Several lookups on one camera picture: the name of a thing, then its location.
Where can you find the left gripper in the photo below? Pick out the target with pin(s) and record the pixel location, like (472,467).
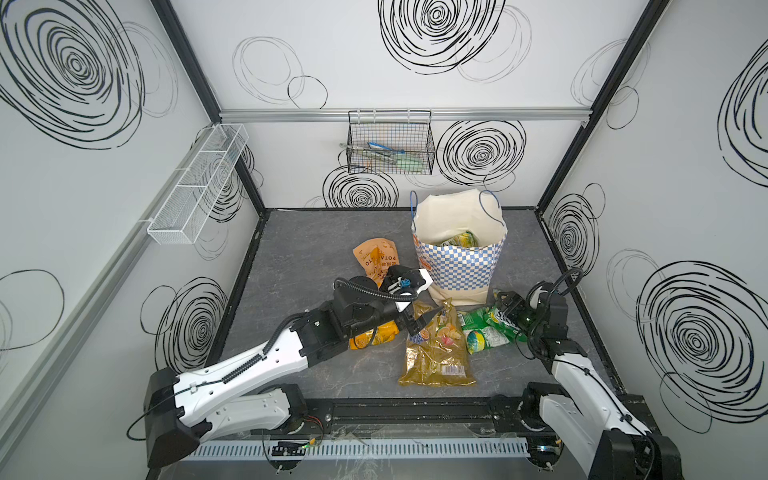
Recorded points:
(410,318)

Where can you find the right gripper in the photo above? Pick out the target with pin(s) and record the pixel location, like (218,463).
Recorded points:
(513,306)

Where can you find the orange yellow snack bag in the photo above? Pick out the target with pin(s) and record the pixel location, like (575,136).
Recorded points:
(382,334)

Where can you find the gold candy bag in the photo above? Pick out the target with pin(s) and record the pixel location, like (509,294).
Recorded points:
(437,356)

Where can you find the green chips bag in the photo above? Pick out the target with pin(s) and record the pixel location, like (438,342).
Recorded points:
(487,328)

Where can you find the beige sweet potato snack bag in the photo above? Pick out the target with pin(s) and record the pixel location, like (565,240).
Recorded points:
(376,256)

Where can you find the blue checkered paper bag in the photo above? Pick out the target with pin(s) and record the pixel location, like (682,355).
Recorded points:
(460,275)

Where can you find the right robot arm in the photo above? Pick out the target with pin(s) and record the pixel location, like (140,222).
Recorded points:
(607,439)

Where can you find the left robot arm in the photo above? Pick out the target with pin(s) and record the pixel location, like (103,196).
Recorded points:
(301,341)

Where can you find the green item in basket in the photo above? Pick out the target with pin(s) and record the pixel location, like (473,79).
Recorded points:
(405,162)

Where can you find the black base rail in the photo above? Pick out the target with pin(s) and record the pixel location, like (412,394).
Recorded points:
(414,414)

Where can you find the white slotted cable duct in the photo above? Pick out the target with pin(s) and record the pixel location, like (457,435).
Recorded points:
(356,449)

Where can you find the black wire basket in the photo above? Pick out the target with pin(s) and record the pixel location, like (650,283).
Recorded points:
(372,133)

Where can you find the white mesh wall shelf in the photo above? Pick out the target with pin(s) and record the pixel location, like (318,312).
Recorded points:
(189,205)

